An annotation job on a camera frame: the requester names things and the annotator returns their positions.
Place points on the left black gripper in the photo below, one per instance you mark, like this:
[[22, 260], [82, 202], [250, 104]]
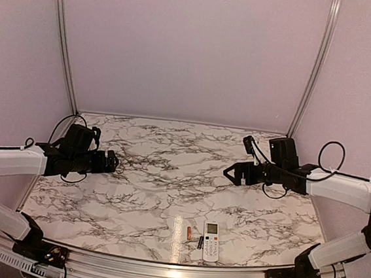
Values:
[[101, 166]]

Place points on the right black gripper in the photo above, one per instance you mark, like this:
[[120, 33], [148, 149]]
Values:
[[247, 168]]

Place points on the orange AAA battery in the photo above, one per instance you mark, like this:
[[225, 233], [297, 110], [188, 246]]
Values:
[[188, 236]]

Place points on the white remote control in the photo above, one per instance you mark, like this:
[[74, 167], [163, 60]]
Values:
[[211, 242]]

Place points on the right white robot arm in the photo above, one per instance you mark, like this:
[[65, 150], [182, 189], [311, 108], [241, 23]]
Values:
[[283, 168]]

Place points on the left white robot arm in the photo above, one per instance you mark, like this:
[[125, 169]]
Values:
[[76, 152]]

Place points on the dark blue AAA battery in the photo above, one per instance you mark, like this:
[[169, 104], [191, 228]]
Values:
[[200, 242]]

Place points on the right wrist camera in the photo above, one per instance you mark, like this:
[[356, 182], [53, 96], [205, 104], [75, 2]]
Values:
[[247, 141]]

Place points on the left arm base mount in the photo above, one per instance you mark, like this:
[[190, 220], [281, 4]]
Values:
[[34, 247]]

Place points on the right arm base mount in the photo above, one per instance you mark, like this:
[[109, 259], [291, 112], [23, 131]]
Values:
[[302, 269]]

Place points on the left aluminium frame post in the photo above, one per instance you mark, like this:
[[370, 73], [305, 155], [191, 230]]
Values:
[[65, 57]]

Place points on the aluminium frame post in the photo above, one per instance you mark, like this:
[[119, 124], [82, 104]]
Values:
[[65, 57], [322, 53]]

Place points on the right aluminium frame post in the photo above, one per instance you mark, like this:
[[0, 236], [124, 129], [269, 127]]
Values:
[[322, 53]]

